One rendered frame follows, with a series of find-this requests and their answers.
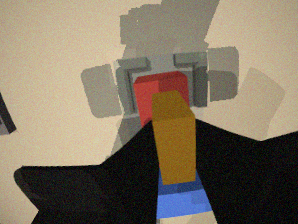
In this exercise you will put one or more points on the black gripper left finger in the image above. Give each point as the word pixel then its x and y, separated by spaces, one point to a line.
pixel 125 185

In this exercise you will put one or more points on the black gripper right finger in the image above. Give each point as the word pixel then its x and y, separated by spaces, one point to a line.
pixel 238 172

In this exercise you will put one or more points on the brown rectangular block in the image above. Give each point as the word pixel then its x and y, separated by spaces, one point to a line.
pixel 174 130

